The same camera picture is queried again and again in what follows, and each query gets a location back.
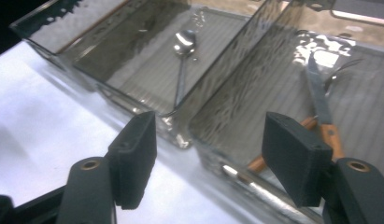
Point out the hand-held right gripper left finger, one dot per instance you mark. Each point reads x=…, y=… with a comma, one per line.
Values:
x=135, y=155

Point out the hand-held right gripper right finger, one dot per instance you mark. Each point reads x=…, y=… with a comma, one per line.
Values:
x=294, y=155

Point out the smoky transparent plastic bin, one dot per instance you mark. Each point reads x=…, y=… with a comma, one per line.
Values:
x=143, y=71
x=248, y=102
x=71, y=21

